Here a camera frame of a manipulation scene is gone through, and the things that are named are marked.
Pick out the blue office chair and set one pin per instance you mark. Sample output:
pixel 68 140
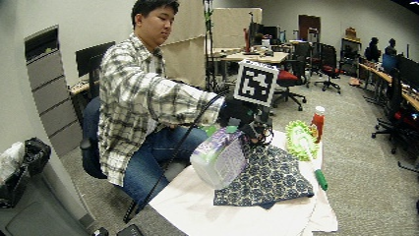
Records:
pixel 90 141

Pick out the red and black office chair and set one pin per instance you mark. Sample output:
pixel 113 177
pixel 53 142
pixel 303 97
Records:
pixel 291 82

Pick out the red sauce bottle white cap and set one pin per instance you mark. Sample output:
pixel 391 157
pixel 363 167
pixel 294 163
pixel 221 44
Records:
pixel 318 123

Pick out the long wooden desk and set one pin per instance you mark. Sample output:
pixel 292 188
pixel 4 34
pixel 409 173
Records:
pixel 392 83

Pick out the brown door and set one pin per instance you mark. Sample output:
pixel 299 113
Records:
pixel 308 28

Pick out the black garbage bag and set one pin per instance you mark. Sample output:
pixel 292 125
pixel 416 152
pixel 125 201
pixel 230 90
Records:
pixel 24 167

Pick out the blue patterned cloth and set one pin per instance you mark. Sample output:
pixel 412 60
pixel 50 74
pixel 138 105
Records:
pixel 267 177

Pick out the the person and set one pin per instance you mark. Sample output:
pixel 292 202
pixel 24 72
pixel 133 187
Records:
pixel 130 98

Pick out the grey filing cabinet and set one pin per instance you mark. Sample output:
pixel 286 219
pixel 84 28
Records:
pixel 49 95

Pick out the black tripod stand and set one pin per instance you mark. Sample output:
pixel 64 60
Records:
pixel 209 46

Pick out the clear plastic container purple label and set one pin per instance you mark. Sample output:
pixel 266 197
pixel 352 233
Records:
pixel 219 159

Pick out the grey bin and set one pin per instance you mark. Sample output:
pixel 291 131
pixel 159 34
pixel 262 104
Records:
pixel 37 209

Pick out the white tablecloth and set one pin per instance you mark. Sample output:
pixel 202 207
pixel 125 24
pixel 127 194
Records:
pixel 235 209

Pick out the white cube with black markers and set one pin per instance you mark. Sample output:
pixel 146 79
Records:
pixel 255 83

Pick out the black computer monitor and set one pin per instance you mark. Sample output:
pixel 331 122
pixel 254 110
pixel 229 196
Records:
pixel 92 59

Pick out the beige partition panel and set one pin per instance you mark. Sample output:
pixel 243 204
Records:
pixel 187 55

